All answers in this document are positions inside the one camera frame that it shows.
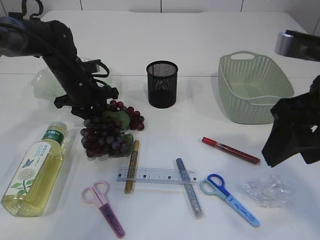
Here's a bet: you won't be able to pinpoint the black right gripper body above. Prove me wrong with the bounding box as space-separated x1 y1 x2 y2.
261 76 320 168

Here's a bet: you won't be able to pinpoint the gold glitter pen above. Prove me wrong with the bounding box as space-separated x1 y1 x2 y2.
124 140 140 194

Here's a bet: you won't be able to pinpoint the red marker pen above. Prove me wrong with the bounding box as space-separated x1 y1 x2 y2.
202 137 261 165

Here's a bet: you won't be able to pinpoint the purple artificial grape bunch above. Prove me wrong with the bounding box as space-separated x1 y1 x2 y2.
80 100 145 158

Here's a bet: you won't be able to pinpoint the black mesh pen holder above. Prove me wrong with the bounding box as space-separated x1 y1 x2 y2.
146 60 178 109

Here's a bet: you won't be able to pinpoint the blue safety scissors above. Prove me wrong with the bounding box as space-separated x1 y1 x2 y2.
200 173 260 228

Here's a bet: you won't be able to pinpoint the green wavy glass plate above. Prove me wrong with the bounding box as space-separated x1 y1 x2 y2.
30 56 114 100

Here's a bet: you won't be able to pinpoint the clear plastic ruler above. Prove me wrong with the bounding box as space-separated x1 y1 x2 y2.
116 167 200 185

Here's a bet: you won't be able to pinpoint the pink purple safety scissors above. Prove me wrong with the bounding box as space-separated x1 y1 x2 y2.
81 180 125 239

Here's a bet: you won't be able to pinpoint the silver glitter pen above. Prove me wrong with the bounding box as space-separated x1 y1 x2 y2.
176 158 203 219

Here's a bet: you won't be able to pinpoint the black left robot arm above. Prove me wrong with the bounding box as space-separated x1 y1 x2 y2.
0 17 119 120

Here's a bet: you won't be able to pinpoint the green plastic woven basket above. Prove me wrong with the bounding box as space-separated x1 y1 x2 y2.
218 51 294 125

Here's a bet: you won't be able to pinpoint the clear plastic sheet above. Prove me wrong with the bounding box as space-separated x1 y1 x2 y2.
240 174 296 209

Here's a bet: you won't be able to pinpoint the yellow tea drink bottle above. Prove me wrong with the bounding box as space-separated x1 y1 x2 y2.
0 121 68 217

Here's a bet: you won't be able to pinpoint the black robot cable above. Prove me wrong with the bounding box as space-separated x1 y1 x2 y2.
21 0 45 21

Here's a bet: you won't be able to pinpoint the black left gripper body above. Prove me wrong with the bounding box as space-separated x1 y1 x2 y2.
53 57 119 119

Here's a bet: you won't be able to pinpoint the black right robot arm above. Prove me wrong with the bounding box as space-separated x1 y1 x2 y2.
262 30 320 168

